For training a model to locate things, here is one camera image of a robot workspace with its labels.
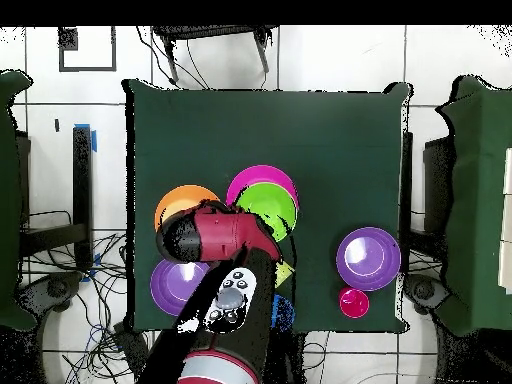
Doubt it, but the green bowl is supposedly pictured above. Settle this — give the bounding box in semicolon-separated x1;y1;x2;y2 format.
234;182;299;244

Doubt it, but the pink bowl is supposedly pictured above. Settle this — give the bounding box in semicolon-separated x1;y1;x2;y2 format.
226;164;300;209

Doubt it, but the large orange bowl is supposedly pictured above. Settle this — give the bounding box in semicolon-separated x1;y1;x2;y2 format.
154;184;221;233

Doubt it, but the purple bowl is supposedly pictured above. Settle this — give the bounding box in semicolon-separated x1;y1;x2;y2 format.
335;226;402;292
149;258;211;317

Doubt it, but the yellow cup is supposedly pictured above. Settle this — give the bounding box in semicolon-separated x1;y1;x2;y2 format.
274;261;296;290

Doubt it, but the dark green table cloth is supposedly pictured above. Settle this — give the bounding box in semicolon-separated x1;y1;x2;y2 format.
121;79;411;334

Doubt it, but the blue bowl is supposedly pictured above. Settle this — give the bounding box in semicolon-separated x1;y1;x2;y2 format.
271;294;296;331

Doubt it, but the red cup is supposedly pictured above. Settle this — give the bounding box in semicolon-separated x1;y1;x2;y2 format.
338;286;371;320

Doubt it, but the black power strip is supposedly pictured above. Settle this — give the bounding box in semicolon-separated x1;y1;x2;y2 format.
113;321;150;377

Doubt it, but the black metal stand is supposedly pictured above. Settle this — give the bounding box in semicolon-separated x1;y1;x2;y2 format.
152;25;279;85

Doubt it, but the green cloth covered table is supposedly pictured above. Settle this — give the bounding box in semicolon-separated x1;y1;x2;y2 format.
0;69;35;331
437;74;512;337

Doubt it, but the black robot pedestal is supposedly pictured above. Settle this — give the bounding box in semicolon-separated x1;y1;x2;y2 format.
263;331;307;384

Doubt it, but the black metal table frame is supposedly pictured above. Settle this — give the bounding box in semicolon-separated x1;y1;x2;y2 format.
17;123;98;273

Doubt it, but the black square floor frame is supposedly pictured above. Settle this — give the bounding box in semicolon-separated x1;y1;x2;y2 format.
58;25;118;73

